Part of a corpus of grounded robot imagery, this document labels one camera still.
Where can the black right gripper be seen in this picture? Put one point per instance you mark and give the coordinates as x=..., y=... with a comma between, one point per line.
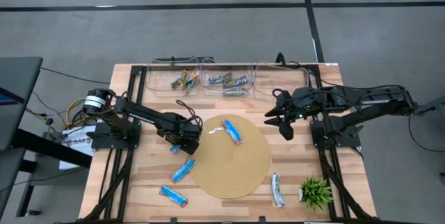
x=302, y=104

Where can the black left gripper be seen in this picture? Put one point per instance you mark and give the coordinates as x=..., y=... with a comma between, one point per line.
x=182, y=128

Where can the purple-ended Quaker Chewy bar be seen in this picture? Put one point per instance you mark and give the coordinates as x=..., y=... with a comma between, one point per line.
x=236, y=81
x=219, y=77
x=235, y=92

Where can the orange-ended Quaker Chewy bar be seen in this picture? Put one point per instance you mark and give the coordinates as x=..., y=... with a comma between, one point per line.
x=184, y=78
x=193, y=77
x=176, y=82

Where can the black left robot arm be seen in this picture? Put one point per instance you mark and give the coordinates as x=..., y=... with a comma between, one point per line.
x=146, y=116

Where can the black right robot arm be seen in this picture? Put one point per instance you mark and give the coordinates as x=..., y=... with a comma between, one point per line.
x=365, y=102

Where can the silver-wrapped granola bar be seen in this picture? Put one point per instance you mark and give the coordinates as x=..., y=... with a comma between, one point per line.
x=277, y=191

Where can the clear plastic bin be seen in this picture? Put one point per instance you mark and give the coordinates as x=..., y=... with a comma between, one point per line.
x=209, y=91
x=274, y=85
x=156, y=88

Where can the small white wrapper scrap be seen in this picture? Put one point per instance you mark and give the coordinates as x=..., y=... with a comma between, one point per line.
x=215, y=130

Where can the round woven tan placemat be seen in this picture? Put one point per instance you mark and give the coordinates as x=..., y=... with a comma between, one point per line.
x=229, y=168

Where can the small green potted plant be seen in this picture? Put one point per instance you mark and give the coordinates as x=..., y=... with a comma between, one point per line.
x=315, y=193

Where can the white printed box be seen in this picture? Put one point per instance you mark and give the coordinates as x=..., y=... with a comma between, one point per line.
x=74, y=147

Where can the grey desk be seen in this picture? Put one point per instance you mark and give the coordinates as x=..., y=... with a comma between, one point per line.
x=17, y=95

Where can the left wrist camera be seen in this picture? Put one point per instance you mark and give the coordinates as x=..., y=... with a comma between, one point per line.
x=191, y=146

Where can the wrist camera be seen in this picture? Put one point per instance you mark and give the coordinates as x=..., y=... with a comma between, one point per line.
x=191, y=146
x=287, y=131

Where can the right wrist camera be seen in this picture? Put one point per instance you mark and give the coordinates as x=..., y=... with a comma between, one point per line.
x=287, y=131

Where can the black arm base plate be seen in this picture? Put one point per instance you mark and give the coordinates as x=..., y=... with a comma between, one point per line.
x=351, y=141
x=104, y=142

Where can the black aluminium table frame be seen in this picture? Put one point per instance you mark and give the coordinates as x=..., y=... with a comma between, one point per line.
x=133, y=85

